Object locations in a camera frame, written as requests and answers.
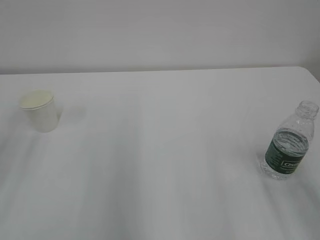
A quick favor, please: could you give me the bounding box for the white paper cup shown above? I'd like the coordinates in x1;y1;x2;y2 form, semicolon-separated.
19;89;59;133

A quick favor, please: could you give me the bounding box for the clear green-label water bottle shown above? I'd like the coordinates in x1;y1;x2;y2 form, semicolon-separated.
261;100;320;180

